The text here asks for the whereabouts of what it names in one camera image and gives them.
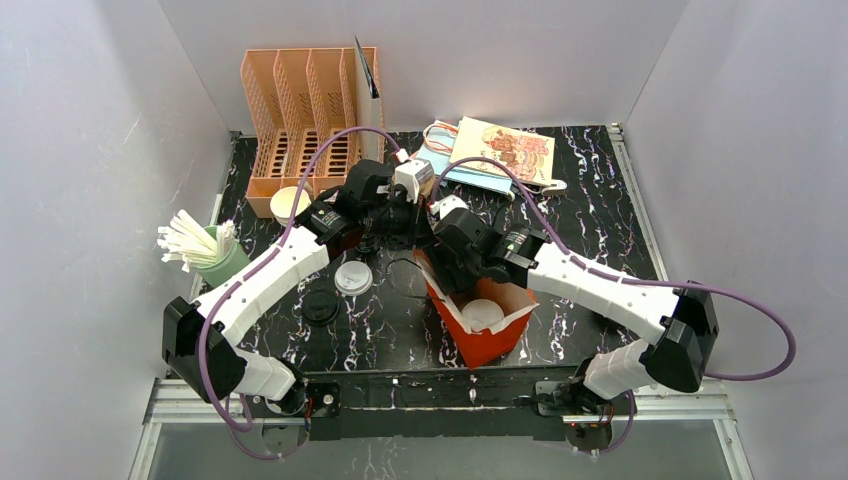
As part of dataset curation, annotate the grey folder in organizer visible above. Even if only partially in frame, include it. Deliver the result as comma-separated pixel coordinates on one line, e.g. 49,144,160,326
354,37,385,161

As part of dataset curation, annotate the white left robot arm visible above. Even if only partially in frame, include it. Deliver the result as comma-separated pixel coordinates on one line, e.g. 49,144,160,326
162,160,436,403

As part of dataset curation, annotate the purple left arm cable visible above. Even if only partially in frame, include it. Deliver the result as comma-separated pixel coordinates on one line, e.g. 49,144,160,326
197,125,405,462

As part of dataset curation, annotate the orange plastic file organizer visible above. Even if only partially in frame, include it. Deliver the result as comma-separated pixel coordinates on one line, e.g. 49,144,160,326
241,46,358,218

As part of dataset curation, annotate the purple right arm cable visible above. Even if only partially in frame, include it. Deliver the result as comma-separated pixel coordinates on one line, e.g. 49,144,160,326
430,156,798,458

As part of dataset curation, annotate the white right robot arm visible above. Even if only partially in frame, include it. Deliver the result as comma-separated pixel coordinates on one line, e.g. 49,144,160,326
430,195,718,400

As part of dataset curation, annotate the orange paper bag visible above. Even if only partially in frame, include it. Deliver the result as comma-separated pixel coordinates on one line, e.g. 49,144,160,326
385,251,539,369

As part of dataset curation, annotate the white cup lid underneath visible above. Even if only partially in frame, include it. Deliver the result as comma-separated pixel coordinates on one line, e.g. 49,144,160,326
333,261,373,296

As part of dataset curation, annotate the black cup lid left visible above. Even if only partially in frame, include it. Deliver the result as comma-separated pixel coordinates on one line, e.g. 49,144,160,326
301,290,340,327

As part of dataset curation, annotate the light blue paper bag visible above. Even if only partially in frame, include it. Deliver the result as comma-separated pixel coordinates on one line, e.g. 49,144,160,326
415,120,515,200

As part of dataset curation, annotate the green straw holder cup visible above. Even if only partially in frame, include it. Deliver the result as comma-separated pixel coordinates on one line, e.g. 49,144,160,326
192,234,251,288

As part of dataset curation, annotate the white wrapped straws bundle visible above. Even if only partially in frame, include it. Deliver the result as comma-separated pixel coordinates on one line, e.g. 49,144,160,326
156,210,235,272

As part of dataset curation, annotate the black paper cup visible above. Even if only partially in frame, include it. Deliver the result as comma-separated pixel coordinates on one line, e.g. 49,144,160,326
356,235,380,256

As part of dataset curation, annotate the aluminium rail frame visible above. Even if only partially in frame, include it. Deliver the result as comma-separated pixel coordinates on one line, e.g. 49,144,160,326
130,371,753,479

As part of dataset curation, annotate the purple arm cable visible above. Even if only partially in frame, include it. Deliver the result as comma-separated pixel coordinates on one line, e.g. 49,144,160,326
430,156,798,458
197,125,405,462

